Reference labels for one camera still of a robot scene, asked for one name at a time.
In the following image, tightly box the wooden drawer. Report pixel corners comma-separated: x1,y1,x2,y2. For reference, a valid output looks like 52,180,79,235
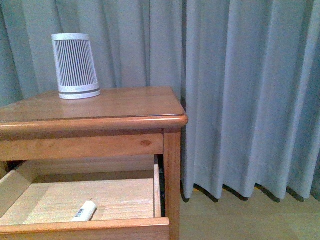
0,161,170,240

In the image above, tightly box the wooden nightstand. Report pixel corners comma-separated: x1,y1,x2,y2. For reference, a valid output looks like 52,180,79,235
0,87,188,240

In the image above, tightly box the white cylindrical air purifier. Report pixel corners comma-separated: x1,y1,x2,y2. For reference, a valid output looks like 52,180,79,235
51,33,101,100

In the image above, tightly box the grey curtain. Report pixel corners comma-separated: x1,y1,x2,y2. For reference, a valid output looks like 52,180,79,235
0,0,320,199

